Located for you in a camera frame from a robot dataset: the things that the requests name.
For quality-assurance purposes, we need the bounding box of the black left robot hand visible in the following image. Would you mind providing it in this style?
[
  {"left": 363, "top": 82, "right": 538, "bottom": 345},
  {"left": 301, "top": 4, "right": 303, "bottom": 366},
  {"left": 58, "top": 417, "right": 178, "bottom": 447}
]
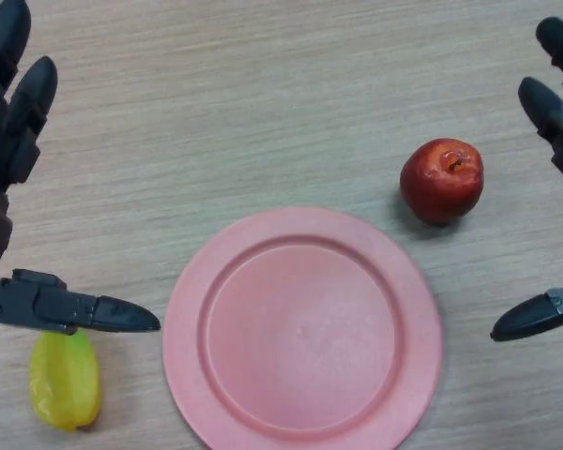
[{"left": 0, "top": 0, "right": 162, "bottom": 337}]

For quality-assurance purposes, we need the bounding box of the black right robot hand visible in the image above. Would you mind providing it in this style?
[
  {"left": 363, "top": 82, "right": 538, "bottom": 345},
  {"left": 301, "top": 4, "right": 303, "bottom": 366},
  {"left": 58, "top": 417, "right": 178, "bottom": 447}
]
[{"left": 490, "top": 17, "right": 563, "bottom": 342}]

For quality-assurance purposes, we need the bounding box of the red apple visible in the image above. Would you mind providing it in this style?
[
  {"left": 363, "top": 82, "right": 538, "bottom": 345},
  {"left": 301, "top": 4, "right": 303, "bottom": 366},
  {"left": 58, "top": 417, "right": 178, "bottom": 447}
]
[{"left": 399, "top": 137, "right": 485, "bottom": 226}]

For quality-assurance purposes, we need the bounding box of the pink round plate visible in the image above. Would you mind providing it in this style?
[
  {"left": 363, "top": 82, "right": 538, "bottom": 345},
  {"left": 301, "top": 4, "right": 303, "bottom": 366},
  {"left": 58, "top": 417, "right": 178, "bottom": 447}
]
[{"left": 161, "top": 206, "right": 443, "bottom": 450}]

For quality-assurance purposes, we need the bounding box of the yellow starfruit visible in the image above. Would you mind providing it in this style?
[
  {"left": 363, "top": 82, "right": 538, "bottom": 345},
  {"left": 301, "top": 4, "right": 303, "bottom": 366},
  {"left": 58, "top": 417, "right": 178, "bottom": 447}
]
[{"left": 29, "top": 329, "right": 102, "bottom": 433}]

